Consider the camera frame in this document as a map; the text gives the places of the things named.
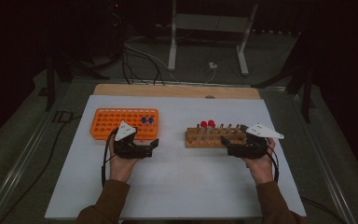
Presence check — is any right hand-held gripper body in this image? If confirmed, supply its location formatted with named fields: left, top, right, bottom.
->
left=227, top=123, right=285, bottom=161

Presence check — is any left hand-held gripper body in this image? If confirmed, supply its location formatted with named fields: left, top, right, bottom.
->
left=114, top=119, right=155, bottom=160

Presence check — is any wooden test tube rack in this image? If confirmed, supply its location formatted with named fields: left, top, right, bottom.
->
left=185, top=123, right=250, bottom=149

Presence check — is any orange plastic test tube rack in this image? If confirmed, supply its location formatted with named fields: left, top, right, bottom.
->
left=89, top=107, right=159, bottom=143

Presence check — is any person's left hand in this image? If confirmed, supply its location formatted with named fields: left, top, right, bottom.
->
left=108, top=135, right=142, bottom=184

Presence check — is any person's right hand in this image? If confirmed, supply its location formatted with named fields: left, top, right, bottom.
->
left=241, top=137, right=278, bottom=187

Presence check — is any red capped test tube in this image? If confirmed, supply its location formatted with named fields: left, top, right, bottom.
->
left=200, top=120, right=209, bottom=142
left=207, top=119, right=216, bottom=141

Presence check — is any white table mat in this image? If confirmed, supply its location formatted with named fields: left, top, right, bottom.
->
left=44, top=94, right=308, bottom=220

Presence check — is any black metal stand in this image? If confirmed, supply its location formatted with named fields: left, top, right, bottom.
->
left=251, top=31, right=317, bottom=124

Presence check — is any black tripod stand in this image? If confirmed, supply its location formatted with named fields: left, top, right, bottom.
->
left=45, top=52, right=110, bottom=112

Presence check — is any dark equipment rack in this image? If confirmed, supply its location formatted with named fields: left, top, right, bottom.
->
left=105, top=0, right=129, bottom=60

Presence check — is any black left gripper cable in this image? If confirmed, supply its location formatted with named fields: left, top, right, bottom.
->
left=101, top=128, right=119, bottom=188

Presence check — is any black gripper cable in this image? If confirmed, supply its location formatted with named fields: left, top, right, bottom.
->
left=101, top=128, right=119, bottom=188
left=265, top=144, right=280, bottom=184

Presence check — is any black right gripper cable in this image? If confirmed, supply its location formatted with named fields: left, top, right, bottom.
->
left=265, top=144, right=280, bottom=184

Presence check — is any black floor cables bundle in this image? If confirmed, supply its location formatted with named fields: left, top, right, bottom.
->
left=121, top=46, right=166, bottom=86

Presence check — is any aluminium floor rail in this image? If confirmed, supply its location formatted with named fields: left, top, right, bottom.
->
left=288, top=92, right=358, bottom=224
left=0, top=90, right=73, bottom=224

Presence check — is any thin black floor cable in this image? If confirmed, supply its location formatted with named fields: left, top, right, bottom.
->
left=0, top=115, right=82, bottom=224

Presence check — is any white floor cable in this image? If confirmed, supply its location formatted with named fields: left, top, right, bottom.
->
left=124, top=36, right=217, bottom=84

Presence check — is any white metal stand frame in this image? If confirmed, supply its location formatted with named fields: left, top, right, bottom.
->
left=167, top=0, right=259, bottom=77

